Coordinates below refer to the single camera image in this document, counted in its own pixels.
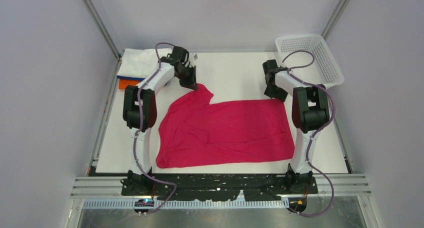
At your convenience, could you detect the pink t shirt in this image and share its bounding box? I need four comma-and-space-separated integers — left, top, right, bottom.
156, 84, 295, 169

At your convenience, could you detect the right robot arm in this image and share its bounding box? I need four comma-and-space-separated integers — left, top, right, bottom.
262, 59, 331, 193

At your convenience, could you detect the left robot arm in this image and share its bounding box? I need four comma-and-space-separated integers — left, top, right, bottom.
121, 45, 198, 195

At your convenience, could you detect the white plastic basket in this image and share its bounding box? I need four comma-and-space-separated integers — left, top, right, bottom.
275, 34, 345, 89

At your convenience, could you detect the white folded t shirt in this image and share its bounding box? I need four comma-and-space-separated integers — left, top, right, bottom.
116, 48, 172, 78

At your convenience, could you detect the blue folded t shirt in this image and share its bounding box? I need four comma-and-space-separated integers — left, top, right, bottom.
116, 75, 145, 82

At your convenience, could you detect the orange folded t shirt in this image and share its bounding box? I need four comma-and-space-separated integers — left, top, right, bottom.
118, 79, 141, 90

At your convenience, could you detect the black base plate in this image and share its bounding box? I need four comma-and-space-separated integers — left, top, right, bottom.
120, 173, 318, 202

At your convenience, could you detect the aluminium frame rail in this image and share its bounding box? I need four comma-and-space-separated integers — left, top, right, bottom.
70, 173, 371, 205

